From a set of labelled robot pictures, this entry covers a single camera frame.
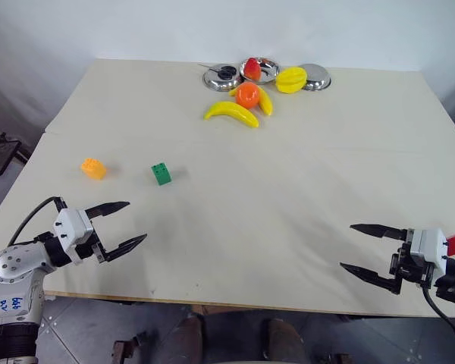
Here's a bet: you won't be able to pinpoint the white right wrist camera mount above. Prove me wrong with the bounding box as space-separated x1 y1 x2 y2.
409 227 450 284

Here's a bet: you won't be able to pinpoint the brown rounded shape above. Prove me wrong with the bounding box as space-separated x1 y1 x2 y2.
165 314 205 364

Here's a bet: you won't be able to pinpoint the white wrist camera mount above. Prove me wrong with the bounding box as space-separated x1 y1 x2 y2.
52 207 96 264
409 227 450 284

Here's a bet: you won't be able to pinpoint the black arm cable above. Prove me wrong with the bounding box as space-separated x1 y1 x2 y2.
422 284 455 352
7 196 68 248

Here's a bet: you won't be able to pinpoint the yellow toy starfruit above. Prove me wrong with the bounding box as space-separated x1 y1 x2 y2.
275 66 309 95

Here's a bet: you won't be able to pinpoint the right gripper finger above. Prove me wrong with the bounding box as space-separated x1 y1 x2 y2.
349 223 409 241
339 262 403 297

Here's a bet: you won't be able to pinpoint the steel bowl holding red fruit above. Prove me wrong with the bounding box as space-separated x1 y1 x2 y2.
238 56 281 85

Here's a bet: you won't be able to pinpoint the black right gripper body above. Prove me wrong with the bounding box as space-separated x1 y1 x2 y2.
388 228 435 290

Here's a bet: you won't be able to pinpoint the black-handled scissors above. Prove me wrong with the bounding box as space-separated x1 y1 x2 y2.
198 63 237 80

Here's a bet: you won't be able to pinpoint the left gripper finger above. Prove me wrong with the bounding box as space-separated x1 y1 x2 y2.
98 233 149 265
85 201 131 221

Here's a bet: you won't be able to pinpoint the steel bowl holding scissors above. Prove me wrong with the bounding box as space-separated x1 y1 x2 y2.
202 64 244 93

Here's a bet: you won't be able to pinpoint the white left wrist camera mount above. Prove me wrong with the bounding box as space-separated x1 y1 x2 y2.
52 207 96 264

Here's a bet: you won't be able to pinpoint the green toy block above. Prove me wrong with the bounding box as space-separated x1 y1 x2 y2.
150 162 173 187

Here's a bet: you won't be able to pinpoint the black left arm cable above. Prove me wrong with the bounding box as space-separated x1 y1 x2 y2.
7 196 68 248

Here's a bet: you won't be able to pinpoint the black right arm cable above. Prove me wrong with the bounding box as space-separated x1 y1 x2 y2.
422 284 455 352

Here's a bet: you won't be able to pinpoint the toy orange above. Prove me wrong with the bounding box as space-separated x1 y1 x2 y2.
235 81 262 109

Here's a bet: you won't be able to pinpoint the large yellow toy banana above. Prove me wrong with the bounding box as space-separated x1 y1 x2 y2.
203 100 261 130

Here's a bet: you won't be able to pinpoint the empty steel bowl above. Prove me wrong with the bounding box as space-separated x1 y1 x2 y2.
297 63 332 93

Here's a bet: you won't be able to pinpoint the small yellow toy banana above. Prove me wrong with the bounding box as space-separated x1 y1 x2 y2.
227 86 275 116

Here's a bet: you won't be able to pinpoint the yellow toy block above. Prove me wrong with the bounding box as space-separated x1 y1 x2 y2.
80 158 108 181

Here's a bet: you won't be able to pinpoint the red toy strawberry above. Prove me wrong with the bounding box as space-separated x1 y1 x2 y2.
243 57 263 82

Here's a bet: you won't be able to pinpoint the small rusty brown bracket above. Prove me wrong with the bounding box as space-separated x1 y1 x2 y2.
111 331 149 364

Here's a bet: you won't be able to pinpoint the black metal frame stand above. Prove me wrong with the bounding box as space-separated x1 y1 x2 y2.
0 127 32 178

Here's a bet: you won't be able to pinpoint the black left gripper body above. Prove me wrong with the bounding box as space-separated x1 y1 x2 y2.
73 218 108 265

